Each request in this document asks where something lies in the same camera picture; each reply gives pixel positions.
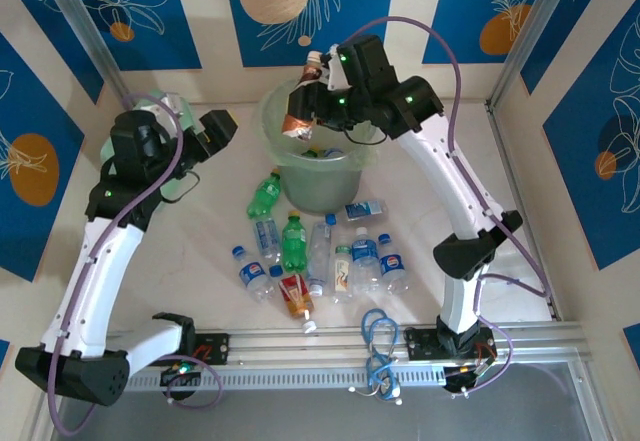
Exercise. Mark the brown orange label bottle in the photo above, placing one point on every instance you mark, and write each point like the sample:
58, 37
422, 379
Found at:
297, 128

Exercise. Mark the clear bottle pale blue label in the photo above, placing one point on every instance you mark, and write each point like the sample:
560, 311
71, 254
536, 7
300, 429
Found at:
265, 238

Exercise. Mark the green bottle yellow cap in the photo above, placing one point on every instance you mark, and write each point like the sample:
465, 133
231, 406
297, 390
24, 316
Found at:
293, 243

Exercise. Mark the clear Pepsi bottle blue cap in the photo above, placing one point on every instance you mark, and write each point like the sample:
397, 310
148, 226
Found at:
392, 266
255, 276

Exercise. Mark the clear bottle blue label white cap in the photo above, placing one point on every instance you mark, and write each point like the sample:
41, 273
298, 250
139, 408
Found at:
364, 261

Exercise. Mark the white bottle green cap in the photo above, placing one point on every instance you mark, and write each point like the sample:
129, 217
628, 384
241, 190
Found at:
342, 273

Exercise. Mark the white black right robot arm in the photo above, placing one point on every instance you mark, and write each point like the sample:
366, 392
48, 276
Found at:
445, 181

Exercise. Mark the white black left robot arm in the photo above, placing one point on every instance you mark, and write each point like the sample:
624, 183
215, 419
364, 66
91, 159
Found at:
95, 271

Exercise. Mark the small green plastic bottle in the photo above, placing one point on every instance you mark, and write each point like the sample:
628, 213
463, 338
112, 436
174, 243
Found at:
312, 151

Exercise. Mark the mint green zip pouch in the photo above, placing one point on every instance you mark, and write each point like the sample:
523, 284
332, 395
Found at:
159, 98

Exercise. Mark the translucent green bucket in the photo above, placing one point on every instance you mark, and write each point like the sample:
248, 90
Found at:
320, 191

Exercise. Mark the clear bottle red blue label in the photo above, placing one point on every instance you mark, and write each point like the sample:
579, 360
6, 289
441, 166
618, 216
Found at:
317, 258

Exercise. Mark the red orange bottle white cap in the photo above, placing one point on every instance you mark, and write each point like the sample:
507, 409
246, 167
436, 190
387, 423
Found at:
297, 298

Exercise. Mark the grey metal panel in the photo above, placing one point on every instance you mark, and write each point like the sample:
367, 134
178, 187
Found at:
325, 418

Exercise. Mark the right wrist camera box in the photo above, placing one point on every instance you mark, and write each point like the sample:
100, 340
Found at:
332, 73

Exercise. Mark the aluminium frame post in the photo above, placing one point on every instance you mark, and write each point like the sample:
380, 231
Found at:
80, 26
535, 26

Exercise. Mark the aluminium frame side rail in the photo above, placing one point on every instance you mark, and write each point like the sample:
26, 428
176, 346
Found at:
520, 201

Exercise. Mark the aluminium mounting rail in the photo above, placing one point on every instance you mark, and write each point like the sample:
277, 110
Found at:
310, 343

